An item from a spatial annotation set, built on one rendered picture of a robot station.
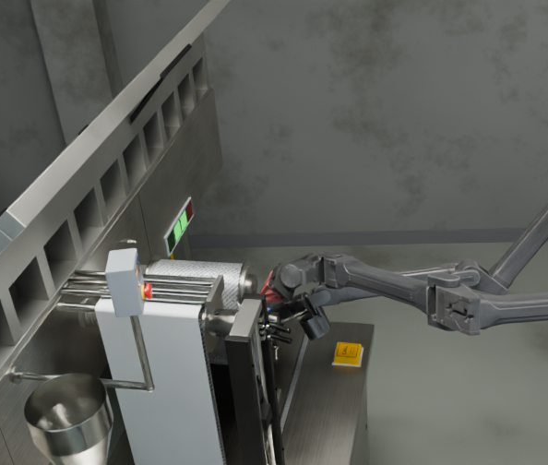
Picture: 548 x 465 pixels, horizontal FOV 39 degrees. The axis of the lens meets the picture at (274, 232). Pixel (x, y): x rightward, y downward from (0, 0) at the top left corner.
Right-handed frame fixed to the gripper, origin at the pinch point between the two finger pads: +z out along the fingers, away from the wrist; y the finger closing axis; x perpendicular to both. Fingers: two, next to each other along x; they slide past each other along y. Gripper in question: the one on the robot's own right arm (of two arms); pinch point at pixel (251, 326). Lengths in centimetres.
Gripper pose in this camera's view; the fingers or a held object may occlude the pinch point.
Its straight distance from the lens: 221.1
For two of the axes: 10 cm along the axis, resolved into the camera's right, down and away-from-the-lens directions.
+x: -5.7, -7.5, -3.4
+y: 2.2, -5.3, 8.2
